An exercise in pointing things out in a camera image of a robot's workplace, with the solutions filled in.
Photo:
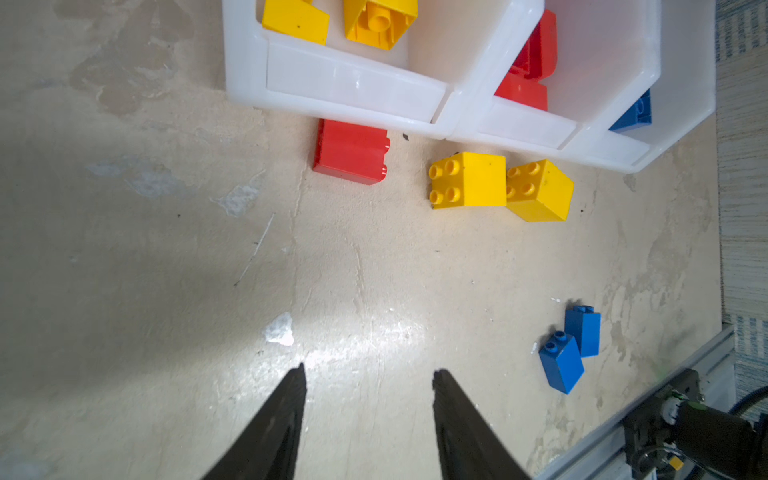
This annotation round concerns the orange yellow lego brick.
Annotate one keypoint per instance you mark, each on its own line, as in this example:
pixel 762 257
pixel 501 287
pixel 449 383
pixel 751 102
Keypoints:
pixel 378 23

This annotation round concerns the small red lego brick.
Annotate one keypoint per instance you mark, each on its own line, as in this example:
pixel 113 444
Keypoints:
pixel 351 152

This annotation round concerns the white left plastic bin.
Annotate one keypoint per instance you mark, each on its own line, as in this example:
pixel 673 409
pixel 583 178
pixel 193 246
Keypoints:
pixel 437 76

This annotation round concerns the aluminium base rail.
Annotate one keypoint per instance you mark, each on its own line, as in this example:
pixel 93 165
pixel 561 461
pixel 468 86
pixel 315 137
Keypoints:
pixel 601 455

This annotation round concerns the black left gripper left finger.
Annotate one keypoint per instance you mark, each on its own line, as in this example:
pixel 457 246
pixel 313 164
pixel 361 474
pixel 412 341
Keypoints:
pixel 268 446

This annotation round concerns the white right plastic bin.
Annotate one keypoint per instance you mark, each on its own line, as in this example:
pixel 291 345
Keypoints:
pixel 681 98

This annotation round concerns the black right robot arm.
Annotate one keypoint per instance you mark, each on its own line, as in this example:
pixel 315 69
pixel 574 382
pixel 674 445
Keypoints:
pixel 673 427

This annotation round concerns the white middle plastic bin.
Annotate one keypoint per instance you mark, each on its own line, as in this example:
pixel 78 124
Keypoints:
pixel 608 56

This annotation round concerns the blue two-stud lego brick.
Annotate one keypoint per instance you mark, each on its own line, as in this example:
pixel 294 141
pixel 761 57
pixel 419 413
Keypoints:
pixel 637 116

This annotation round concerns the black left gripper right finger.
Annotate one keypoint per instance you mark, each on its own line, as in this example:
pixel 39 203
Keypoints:
pixel 467 446

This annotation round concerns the long red lego brick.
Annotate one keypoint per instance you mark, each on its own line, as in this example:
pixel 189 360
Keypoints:
pixel 524 91

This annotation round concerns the white plastic bin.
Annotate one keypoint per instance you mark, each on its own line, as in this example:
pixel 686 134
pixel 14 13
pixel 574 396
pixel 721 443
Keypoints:
pixel 681 98
pixel 437 76
pixel 608 56

